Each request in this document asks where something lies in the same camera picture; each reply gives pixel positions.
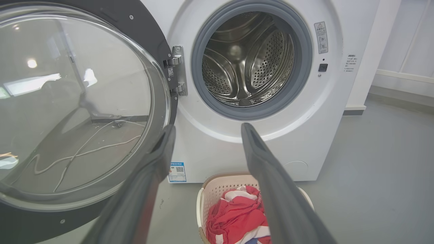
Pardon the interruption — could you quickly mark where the silver metal door hinge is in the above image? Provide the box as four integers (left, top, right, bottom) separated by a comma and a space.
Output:
164, 45, 188, 97

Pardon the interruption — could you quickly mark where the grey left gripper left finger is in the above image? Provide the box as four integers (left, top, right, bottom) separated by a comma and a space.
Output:
81, 124, 176, 244

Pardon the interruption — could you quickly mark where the red and white jersey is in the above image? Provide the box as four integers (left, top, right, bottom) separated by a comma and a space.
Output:
206, 185, 272, 244

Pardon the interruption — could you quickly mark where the cream woven plastic laundry basket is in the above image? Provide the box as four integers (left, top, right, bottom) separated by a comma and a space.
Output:
196, 172, 315, 244

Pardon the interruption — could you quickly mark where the grey warning sticker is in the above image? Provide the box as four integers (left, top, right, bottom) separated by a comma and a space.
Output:
314, 22, 329, 55

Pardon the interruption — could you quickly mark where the white front-load washing machine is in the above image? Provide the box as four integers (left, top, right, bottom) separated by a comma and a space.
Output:
140, 0, 381, 184

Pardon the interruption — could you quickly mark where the blue energy label sticker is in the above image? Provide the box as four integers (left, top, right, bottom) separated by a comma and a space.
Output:
168, 162, 187, 183

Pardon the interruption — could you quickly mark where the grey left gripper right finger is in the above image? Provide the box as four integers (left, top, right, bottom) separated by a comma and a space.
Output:
241, 122, 337, 244

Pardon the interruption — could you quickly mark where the black round glass washer door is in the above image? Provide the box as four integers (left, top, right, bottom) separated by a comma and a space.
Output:
0, 0, 181, 244

